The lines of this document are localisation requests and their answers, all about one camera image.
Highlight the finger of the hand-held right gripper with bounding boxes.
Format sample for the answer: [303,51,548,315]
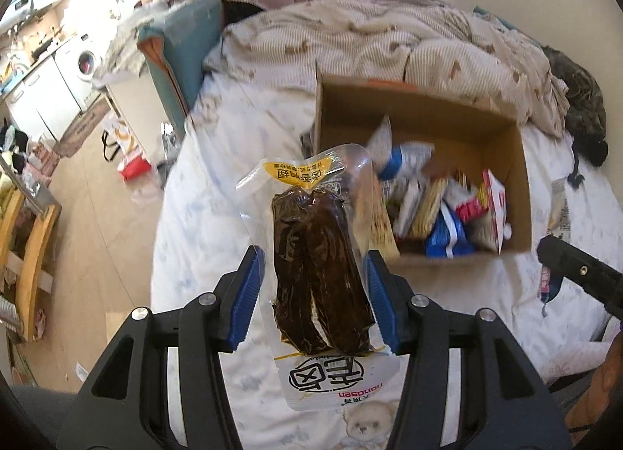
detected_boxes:
[537,234,623,320]

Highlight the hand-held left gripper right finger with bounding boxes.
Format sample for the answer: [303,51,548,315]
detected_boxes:
[365,249,573,450]

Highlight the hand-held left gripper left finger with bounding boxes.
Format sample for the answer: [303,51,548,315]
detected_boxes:
[57,245,266,450]

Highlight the clear packet of brown snack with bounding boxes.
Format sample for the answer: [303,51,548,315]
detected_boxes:
[236,143,405,412]

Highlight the pile of assorted snack packets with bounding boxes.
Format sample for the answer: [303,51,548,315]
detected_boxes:
[357,114,513,259]

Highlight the brown cardboard box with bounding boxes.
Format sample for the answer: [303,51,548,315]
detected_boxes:
[311,60,533,268]

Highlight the person's right forearm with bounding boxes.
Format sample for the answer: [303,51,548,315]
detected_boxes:
[567,333,623,450]

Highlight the small pink and blue packet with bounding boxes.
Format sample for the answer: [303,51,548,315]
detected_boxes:
[537,264,561,305]

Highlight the clear silvery snack packet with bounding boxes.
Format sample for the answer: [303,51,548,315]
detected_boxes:
[546,177,571,242]

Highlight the dark camouflage garment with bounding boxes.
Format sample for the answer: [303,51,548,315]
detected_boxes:
[542,46,609,186]

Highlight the red and white bag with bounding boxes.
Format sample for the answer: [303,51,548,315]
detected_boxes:
[117,158,153,183]

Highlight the wooden chair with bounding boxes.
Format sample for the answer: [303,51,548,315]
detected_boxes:
[0,186,62,344]

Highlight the white bedside cabinet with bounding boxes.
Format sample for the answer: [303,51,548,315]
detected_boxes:
[104,74,172,140]

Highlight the brown door mat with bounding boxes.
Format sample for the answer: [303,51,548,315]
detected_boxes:
[53,98,114,159]

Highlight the checkered quilt with bear print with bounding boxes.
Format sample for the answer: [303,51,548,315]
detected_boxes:
[202,0,570,140]

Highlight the teal cushion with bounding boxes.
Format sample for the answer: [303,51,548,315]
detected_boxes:
[136,0,225,140]

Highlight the teal cloth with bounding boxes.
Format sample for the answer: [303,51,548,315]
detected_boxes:
[473,6,513,28]

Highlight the white washing machine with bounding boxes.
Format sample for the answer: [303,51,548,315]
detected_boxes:
[53,34,106,111]

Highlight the white kitchen cabinets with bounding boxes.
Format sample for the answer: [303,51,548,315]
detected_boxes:
[0,59,84,141]

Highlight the white tote bag black handles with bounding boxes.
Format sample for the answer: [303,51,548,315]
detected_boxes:
[101,118,143,164]

